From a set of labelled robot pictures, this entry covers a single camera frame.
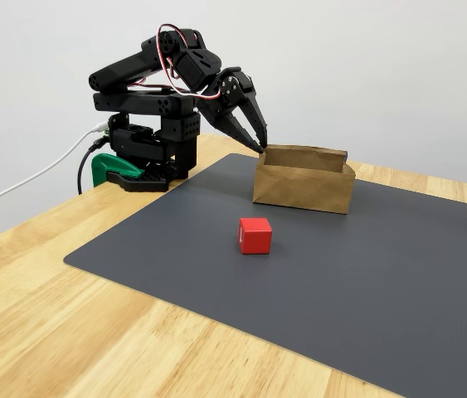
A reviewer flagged white USB cable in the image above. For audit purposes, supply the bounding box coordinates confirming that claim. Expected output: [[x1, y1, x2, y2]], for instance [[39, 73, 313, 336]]
[[0, 122, 109, 215]]

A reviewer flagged grey rubber mat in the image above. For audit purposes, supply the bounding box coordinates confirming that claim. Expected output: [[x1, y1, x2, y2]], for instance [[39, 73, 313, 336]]
[[62, 153, 467, 398]]

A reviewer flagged green table clamp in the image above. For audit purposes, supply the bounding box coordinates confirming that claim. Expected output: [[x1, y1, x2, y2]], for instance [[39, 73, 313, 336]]
[[90, 152, 147, 187]]

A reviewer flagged red cube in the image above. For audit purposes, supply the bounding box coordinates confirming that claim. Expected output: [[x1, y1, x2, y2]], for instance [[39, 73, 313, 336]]
[[238, 216, 273, 255]]

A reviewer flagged red white servo cable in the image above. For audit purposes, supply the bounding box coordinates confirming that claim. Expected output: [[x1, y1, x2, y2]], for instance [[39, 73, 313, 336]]
[[157, 23, 222, 102]]

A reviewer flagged black power cable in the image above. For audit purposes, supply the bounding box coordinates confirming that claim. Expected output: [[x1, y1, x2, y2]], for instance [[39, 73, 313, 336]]
[[76, 138, 108, 196]]

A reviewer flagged brown paper bag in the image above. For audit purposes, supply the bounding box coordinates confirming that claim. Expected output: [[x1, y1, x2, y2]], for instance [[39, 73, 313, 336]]
[[252, 143, 357, 216]]

